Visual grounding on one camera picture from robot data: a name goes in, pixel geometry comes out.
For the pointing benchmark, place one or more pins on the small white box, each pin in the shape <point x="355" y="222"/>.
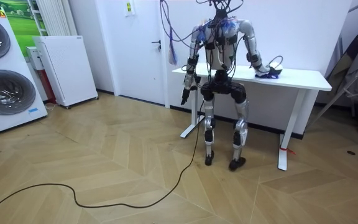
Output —
<point x="33" y="57"/>

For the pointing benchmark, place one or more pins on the dark folded board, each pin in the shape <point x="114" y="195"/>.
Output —
<point x="351" y="57"/>

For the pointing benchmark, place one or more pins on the white door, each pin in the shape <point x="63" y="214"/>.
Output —
<point x="135" y="62"/>

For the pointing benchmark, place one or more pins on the robot legs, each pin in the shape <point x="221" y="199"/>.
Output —
<point x="240" y="127"/>

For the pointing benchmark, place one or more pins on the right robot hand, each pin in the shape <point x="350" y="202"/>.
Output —
<point x="263" y="69"/>

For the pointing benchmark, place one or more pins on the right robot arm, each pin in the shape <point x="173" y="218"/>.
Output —
<point x="251" y="40"/>

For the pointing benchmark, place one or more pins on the white desk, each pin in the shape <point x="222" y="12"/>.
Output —
<point x="303" y="79"/>

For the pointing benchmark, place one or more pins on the white air purifier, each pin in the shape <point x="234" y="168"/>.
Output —
<point x="70" y="71"/>

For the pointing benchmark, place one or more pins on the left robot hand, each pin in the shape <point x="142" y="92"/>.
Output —
<point x="186" y="95"/>

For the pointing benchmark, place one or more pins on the black floor socket cover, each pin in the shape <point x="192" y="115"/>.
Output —
<point x="350" y="152"/>

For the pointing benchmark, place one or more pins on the yellow white wall sign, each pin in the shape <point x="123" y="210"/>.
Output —
<point x="129" y="7"/>

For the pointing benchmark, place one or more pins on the blue towel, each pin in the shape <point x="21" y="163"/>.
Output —
<point x="270" y="76"/>

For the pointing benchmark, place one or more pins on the white radiator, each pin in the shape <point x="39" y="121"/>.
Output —
<point x="54" y="15"/>

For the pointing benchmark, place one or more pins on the robot body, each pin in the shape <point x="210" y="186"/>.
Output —
<point x="219" y="53"/>

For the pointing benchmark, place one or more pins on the white washing machine tower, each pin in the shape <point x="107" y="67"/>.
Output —
<point x="17" y="62"/>

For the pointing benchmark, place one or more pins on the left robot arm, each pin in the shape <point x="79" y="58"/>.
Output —
<point x="193" y="62"/>

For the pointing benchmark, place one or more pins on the green landscape wall poster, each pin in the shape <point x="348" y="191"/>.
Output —
<point x="23" y="25"/>

